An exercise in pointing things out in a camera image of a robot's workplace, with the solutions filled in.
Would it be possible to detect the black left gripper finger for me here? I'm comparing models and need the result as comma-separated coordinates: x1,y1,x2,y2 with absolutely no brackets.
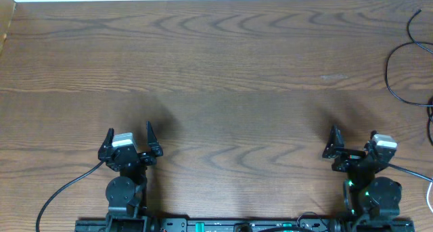
97,128,114,158
146,121,163,156

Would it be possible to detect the black USB cable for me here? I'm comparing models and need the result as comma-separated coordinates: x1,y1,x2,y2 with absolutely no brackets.
384,8,433,147

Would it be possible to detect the white USB cable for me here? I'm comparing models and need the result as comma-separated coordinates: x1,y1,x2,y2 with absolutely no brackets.
426,181,433,214

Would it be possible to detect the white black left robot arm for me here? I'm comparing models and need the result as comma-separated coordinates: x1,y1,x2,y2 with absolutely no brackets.
97,121,163,231

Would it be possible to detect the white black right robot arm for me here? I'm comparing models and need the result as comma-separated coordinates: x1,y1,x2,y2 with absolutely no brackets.
322,125,402,221

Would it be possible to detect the wooden side panel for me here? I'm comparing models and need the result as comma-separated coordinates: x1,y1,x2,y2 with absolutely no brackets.
0,0,16,51

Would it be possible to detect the black left camera cable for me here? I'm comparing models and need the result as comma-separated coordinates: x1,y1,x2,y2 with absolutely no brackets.
35,159,106,232

